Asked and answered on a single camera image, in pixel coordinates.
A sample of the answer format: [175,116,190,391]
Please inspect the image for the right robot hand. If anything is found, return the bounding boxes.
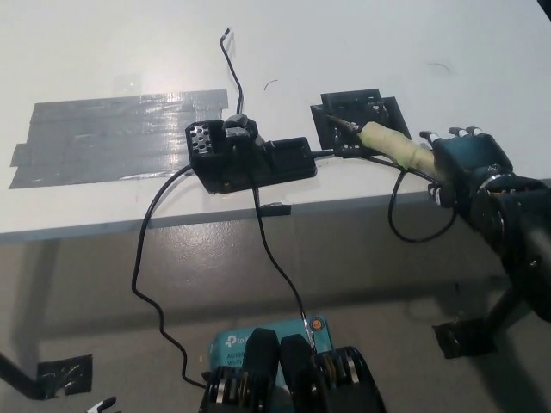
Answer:
[418,125,517,219]

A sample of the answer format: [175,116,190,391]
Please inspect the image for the black soldering station base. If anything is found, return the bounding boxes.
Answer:
[183,113,319,196]

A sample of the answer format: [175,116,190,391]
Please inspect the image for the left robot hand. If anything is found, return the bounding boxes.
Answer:
[84,395,118,413]

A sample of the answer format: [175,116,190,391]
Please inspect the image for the thin black wire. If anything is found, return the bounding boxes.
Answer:
[218,28,316,350]

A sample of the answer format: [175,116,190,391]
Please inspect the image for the black power cable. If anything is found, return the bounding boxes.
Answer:
[130,166,208,391]

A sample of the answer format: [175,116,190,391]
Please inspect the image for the black square holder with tape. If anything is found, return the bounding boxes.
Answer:
[309,88,413,158]

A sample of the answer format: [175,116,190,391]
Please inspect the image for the grey duct tape patch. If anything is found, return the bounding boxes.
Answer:
[7,88,229,191]

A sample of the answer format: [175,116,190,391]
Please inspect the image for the black soldering iron cable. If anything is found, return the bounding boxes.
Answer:
[310,148,457,243]

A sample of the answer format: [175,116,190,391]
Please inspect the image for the black robot torso blocks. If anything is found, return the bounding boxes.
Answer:
[197,327,387,413]

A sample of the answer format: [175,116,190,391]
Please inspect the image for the teal tp-link router box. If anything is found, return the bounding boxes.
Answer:
[207,317,336,388]

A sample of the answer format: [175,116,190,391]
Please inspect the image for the tape-wrapped soldering iron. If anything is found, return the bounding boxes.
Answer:
[323,113,441,180]

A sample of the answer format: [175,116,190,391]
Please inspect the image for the black floor tape patch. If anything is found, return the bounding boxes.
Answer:
[36,354,94,398]
[431,317,499,361]

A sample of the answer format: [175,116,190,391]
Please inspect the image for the small black tape strip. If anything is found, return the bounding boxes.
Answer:
[257,201,292,217]

